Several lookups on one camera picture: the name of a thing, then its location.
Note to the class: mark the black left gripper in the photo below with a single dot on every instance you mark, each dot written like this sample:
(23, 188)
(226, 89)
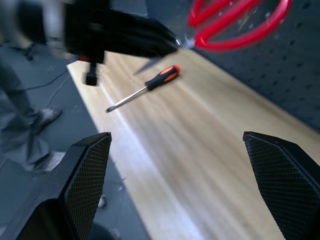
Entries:
(83, 32)

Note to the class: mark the dark perforated pegboard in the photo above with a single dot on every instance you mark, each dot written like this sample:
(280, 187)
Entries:
(287, 75)

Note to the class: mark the person in grey trousers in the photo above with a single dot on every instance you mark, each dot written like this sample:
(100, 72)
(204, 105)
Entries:
(17, 120)

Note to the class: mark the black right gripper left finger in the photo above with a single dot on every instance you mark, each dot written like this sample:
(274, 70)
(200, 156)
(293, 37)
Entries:
(85, 180)

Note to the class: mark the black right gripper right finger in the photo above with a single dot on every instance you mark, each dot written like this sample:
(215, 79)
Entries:
(282, 175)

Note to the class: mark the orange and black screwdriver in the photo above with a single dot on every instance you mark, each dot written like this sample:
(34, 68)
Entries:
(160, 77)

